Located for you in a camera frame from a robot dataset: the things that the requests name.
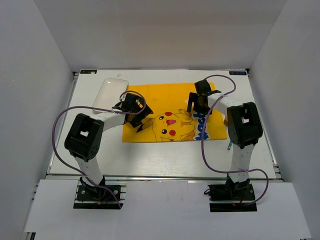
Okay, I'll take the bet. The yellow pikachu cloth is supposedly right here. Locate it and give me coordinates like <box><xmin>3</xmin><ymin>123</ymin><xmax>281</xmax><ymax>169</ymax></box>
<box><xmin>122</xmin><ymin>83</ymin><xmax>227</xmax><ymax>143</ymax></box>

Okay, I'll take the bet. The white rectangular plate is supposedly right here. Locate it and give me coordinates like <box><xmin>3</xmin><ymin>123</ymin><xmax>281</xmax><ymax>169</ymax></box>
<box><xmin>92</xmin><ymin>78</ymin><xmax>129</xmax><ymax>110</ymax></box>

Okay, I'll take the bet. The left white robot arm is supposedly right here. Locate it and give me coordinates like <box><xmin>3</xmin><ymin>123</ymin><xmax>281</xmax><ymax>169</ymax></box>
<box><xmin>64</xmin><ymin>90</ymin><xmax>153</xmax><ymax>200</ymax></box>

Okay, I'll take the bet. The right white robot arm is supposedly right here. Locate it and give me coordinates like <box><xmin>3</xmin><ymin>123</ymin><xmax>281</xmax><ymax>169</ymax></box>
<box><xmin>187</xmin><ymin>79</ymin><xmax>263</xmax><ymax>200</ymax></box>

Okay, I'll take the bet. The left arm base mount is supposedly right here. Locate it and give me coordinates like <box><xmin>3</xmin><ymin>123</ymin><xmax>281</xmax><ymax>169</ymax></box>
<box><xmin>73</xmin><ymin>179</ymin><xmax>127</xmax><ymax>210</ymax></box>

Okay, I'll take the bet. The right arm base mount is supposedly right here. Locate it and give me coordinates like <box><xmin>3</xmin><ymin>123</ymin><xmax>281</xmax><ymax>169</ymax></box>
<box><xmin>203</xmin><ymin>177</ymin><xmax>258</xmax><ymax>213</ymax></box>

